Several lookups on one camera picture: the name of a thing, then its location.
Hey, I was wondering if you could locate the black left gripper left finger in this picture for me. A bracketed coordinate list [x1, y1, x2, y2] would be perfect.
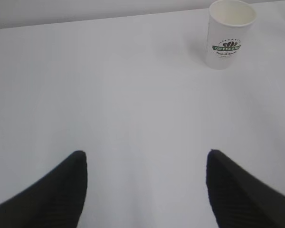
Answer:
[0, 151, 88, 228]

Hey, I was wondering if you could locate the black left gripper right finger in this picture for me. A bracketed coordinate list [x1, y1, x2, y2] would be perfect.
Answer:
[206, 150, 285, 228]

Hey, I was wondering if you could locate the white paper coffee cup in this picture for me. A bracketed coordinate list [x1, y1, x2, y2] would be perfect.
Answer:
[205, 0, 257, 70]

